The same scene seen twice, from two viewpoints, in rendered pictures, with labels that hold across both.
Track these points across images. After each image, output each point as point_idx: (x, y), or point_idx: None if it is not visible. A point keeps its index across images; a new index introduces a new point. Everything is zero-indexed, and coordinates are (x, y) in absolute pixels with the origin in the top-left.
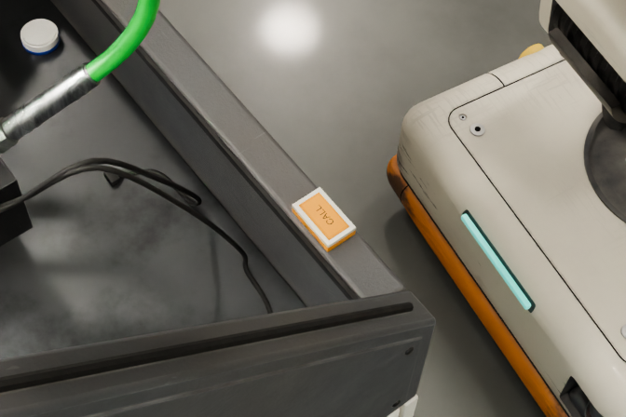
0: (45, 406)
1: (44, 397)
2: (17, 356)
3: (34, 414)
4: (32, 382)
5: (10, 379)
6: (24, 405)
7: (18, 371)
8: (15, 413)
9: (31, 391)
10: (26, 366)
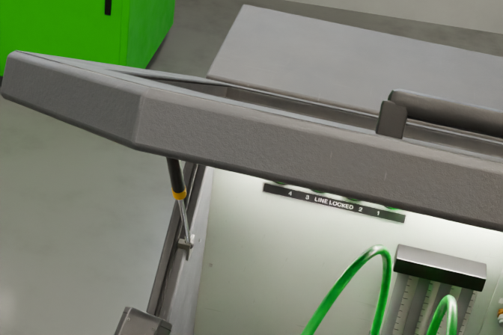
0: (147, 311)
1: (149, 313)
2: (168, 318)
3: (147, 307)
4: (155, 311)
5: (159, 303)
6: (150, 303)
7: (162, 312)
8: (150, 298)
9: (153, 311)
10: (162, 318)
